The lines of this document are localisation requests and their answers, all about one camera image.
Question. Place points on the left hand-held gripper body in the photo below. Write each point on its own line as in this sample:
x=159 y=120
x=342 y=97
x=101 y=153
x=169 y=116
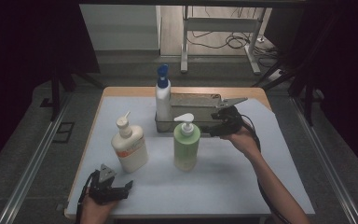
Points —
x=101 y=191

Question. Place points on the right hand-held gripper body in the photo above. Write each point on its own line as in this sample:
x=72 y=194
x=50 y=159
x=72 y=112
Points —
x=230 y=119

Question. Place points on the grey metal mesh basket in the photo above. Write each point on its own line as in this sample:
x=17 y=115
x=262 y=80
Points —
x=192 y=109

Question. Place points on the green pump bottle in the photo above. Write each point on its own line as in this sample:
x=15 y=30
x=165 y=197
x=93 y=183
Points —
x=185 y=149

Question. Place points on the cream pump bottle orange label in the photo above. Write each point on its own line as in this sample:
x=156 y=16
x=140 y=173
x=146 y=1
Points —
x=132 y=149

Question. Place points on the white bottle blue pump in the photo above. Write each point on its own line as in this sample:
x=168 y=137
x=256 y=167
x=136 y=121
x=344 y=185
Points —
x=163 y=99

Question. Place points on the person's left hand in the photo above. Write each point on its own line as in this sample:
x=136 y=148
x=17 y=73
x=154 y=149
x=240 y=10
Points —
x=96 y=213

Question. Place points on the person's right hand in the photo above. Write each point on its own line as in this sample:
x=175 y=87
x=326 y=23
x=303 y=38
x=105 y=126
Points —
x=244 y=143

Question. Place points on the white table mat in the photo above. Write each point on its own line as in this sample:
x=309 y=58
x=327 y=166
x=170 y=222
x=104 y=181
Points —
x=155 y=193

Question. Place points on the white power strip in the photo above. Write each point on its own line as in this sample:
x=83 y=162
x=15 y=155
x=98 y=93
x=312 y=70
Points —
x=276 y=75

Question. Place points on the black metal stand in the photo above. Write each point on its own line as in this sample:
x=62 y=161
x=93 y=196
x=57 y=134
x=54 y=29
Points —
x=56 y=93
x=307 y=93

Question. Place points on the dark curtain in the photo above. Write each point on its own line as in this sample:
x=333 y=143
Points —
x=18 y=62
x=348 y=62

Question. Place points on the white cabinet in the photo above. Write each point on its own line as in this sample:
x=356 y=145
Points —
x=121 y=28

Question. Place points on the aluminium rail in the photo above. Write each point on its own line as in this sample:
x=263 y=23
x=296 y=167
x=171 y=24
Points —
x=31 y=168
x=329 y=168

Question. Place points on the white desk frame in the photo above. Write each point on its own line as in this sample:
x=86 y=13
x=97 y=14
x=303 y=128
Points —
x=220 y=24

